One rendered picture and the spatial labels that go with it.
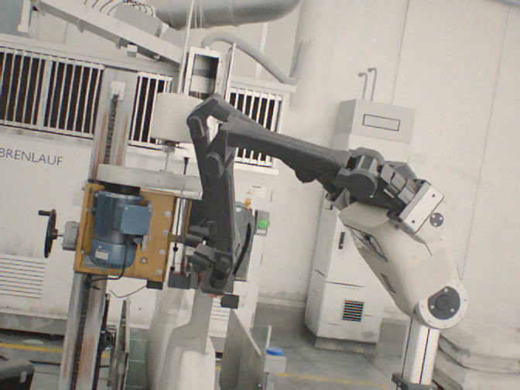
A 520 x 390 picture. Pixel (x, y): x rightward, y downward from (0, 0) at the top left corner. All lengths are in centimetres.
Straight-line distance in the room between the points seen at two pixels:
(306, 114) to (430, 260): 390
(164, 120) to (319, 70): 352
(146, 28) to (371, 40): 262
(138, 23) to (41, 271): 186
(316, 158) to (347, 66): 520
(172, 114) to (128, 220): 37
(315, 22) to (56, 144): 218
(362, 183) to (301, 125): 406
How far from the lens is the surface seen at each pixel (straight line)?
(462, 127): 737
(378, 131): 643
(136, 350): 421
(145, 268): 269
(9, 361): 441
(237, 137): 185
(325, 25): 594
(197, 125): 234
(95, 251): 250
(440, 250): 203
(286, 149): 183
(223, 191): 199
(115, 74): 272
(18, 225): 546
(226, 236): 210
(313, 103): 586
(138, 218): 241
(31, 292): 552
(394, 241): 197
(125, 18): 518
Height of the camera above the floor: 151
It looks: 3 degrees down
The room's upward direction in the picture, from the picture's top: 9 degrees clockwise
